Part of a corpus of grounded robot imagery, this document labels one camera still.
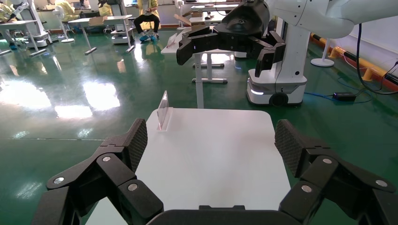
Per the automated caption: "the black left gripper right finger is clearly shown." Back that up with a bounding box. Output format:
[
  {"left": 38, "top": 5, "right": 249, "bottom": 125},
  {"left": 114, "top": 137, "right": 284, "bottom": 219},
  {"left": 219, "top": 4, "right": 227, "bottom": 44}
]
[{"left": 274, "top": 119, "right": 398, "bottom": 225}]

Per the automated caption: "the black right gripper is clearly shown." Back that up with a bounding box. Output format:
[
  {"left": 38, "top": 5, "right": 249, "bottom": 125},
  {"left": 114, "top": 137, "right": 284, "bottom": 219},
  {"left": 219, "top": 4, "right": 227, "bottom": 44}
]
[{"left": 176, "top": 0, "right": 287, "bottom": 78}]

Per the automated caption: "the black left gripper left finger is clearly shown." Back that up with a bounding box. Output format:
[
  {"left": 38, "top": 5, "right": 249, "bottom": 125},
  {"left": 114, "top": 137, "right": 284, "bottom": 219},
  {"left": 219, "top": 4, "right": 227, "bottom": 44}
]
[{"left": 31, "top": 118, "right": 164, "bottom": 225}]

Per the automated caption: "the open cardboard box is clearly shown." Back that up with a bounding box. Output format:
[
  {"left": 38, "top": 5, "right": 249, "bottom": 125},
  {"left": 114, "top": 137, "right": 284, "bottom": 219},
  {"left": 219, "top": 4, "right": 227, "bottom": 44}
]
[{"left": 173, "top": 13, "right": 215, "bottom": 32}]

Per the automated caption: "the flat cardboard box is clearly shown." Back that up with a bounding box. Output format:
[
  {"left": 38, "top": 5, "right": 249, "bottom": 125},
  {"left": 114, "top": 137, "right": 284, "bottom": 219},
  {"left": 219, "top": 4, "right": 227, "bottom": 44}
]
[{"left": 88, "top": 16, "right": 108, "bottom": 26}]

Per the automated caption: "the white desk with metal legs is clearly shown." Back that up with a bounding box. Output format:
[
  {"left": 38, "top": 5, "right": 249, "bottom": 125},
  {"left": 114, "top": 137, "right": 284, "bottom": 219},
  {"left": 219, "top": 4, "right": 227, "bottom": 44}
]
[{"left": 161, "top": 26, "right": 237, "bottom": 109}]

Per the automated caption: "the white wheeled robot with column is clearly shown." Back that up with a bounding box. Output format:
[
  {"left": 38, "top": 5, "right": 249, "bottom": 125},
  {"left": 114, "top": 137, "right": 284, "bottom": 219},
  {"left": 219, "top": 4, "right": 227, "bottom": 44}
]
[{"left": 246, "top": 17, "right": 312, "bottom": 108}]

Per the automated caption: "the clear acrylic sign holder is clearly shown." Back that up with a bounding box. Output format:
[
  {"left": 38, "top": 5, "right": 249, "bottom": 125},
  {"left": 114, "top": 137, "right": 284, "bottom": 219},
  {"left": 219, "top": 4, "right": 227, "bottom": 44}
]
[
  {"left": 156, "top": 90, "right": 174, "bottom": 132},
  {"left": 166, "top": 32, "right": 178, "bottom": 49}
]

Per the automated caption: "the black power adapter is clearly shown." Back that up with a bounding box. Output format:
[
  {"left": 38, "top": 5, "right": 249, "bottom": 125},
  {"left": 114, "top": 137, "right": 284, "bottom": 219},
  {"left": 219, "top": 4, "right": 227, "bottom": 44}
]
[{"left": 332, "top": 91, "right": 357, "bottom": 102}]

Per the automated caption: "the white floor stand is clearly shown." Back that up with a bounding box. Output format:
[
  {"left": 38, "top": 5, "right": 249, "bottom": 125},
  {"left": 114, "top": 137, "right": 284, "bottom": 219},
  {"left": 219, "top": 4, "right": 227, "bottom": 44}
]
[{"left": 310, "top": 37, "right": 336, "bottom": 68}]

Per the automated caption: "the seated person in black trousers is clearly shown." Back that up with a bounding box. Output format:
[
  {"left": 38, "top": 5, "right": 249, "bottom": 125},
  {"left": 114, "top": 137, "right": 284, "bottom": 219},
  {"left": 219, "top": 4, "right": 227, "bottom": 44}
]
[{"left": 133, "top": 0, "right": 161, "bottom": 43}]

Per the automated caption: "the white mobile cart robot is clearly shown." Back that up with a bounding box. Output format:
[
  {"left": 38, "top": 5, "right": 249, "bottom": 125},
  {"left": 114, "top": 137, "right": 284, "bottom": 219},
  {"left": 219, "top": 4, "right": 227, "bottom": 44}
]
[{"left": 110, "top": 0, "right": 135, "bottom": 44}]

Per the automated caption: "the yellow black floor barrier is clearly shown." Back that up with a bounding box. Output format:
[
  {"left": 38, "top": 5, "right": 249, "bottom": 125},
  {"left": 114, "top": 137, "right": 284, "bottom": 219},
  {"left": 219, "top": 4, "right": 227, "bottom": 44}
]
[{"left": 309, "top": 32, "right": 398, "bottom": 92}]

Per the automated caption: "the white robot with grey base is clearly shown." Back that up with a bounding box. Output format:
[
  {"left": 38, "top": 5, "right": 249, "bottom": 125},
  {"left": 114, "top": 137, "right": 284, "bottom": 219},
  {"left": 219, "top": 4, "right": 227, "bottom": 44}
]
[{"left": 11, "top": 0, "right": 54, "bottom": 49}]

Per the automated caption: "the white desk with slanted legs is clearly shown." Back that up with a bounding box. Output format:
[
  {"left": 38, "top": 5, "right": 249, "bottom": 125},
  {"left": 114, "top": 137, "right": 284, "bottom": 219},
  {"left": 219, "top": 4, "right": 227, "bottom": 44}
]
[{"left": 68, "top": 15, "right": 136, "bottom": 56}]

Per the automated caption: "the person in yellow coat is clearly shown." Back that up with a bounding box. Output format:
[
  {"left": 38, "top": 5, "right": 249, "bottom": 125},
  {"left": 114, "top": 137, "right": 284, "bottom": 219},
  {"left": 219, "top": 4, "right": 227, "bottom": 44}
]
[{"left": 54, "top": 0, "right": 80, "bottom": 23}]

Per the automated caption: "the blue floor cable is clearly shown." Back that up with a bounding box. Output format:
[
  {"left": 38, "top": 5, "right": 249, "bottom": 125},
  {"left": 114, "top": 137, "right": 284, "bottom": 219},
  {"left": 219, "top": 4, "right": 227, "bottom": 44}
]
[{"left": 304, "top": 77, "right": 374, "bottom": 105}]

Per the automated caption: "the black hanging cable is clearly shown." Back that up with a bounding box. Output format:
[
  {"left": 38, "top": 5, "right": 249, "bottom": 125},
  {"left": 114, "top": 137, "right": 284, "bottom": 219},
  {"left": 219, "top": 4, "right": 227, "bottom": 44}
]
[{"left": 356, "top": 23, "right": 398, "bottom": 95}]

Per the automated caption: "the white pedestal fan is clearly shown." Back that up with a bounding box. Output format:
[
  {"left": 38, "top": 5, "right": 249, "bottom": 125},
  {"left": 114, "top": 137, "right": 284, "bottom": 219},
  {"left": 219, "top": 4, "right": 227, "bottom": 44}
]
[{"left": 53, "top": 5, "right": 75, "bottom": 44}]

